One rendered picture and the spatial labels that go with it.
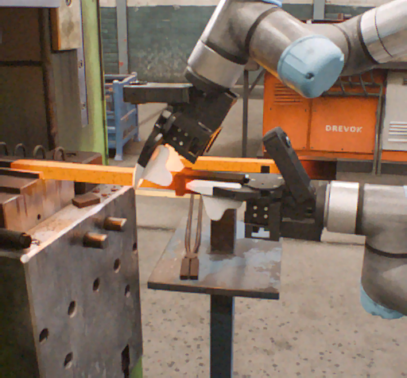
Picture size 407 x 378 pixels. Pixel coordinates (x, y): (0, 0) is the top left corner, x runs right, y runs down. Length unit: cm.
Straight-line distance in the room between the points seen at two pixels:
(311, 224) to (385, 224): 11
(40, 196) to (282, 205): 41
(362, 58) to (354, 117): 363
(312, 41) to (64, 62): 69
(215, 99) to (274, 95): 359
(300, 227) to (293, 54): 26
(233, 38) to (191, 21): 783
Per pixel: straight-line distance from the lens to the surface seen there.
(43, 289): 83
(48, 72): 114
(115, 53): 893
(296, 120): 434
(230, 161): 108
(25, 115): 120
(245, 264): 122
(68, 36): 117
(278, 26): 65
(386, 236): 72
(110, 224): 97
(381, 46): 71
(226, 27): 69
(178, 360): 202
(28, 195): 86
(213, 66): 69
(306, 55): 62
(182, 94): 73
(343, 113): 433
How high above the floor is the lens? 125
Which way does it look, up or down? 18 degrees down
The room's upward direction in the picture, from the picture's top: straight up
